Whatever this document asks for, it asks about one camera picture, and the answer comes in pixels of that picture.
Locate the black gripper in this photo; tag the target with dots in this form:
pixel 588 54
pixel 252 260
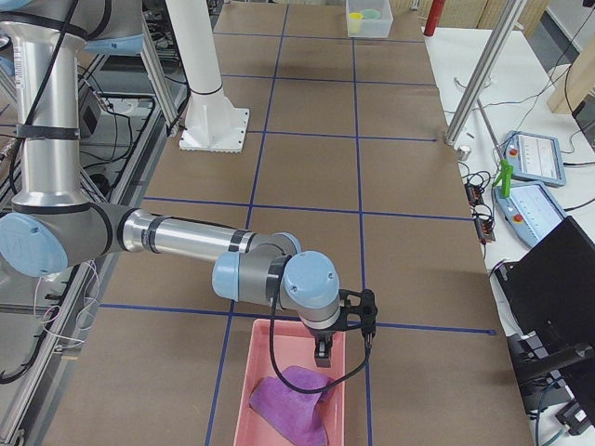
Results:
pixel 321 334

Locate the purple cloth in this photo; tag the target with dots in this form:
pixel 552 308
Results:
pixel 295 416

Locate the yellow plastic cup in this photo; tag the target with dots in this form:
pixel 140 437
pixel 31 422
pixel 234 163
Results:
pixel 355 21

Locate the pale green bowl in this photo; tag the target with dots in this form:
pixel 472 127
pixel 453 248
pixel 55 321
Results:
pixel 371 14

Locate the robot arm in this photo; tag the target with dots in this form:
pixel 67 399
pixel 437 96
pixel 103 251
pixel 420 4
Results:
pixel 53 225

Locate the clear plastic storage box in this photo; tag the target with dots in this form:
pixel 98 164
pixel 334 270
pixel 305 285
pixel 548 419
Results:
pixel 376 29

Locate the pink plastic bin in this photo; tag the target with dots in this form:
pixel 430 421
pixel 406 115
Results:
pixel 294 345

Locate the black laptop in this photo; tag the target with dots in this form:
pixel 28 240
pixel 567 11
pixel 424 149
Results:
pixel 551 289

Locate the small metal cylinder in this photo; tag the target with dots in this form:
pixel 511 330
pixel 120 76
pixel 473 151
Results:
pixel 463 152

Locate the near blue teach pendant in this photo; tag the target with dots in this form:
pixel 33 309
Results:
pixel 531 210

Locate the blue teach pendant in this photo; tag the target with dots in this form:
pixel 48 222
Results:
pixel 535 157
pixel 531 210

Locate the reacher grabber tool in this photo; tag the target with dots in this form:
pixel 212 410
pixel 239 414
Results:
pixel 505 168

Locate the far blue teach pendant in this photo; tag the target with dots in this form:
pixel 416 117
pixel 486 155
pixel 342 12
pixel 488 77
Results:
pixel 535 157

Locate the red cylinder bottle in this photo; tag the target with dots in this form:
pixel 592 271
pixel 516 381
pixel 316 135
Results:
pixel 433 18

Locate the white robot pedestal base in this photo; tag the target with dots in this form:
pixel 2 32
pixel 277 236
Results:
pixel 212 123

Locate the aluminium frame post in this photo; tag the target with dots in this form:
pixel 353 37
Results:
pixel 498 38

